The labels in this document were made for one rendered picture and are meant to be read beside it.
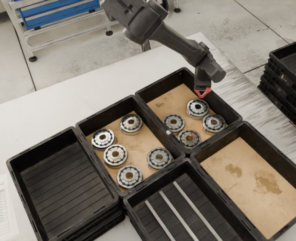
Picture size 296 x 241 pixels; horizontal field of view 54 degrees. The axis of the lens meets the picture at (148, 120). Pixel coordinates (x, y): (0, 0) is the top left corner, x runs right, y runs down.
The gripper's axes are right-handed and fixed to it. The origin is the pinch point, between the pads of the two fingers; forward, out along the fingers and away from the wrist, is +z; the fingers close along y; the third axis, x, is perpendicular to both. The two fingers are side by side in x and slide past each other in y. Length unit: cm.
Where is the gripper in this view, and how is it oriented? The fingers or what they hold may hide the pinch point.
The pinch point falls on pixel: (201, 91)
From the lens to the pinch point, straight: 127.6
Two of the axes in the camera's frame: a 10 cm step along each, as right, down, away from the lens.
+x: -9.9, -0.4, 1.1
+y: 1.0, -8.1, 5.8
